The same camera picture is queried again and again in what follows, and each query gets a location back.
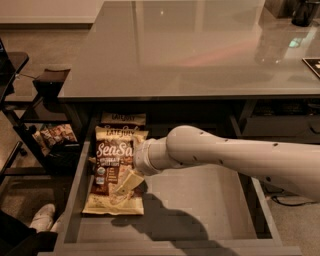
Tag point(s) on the black side shelf rack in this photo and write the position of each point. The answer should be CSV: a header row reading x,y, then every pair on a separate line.
x,y
28,116

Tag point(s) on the white shoe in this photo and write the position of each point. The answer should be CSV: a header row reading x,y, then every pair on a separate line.
x,y
43,220

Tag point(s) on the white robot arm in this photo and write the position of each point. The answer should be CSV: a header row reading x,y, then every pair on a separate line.
x,y
292,167

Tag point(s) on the black trouser leg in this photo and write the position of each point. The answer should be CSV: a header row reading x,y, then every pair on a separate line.
x,y
16,239

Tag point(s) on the dark lower cabinet drawers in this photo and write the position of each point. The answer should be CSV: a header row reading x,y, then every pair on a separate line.
x,y
290,120

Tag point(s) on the rear Late July chip bag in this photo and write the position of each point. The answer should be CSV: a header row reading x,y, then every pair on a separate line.
x,y
123,121

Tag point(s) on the dark container on counter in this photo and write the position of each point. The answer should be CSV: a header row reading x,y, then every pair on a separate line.
x,y
304,12

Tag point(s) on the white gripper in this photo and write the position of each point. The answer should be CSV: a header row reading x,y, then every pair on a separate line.
x,y
142,157

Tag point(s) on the grey open drawer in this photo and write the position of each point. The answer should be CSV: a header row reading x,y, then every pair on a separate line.
x,y
200,211

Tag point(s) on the snack bags in basket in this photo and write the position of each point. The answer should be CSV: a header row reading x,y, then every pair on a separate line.
x,y
53,135

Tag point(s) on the brown Sea Salt chip bag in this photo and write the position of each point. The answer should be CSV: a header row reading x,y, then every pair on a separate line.
x,y
114,156

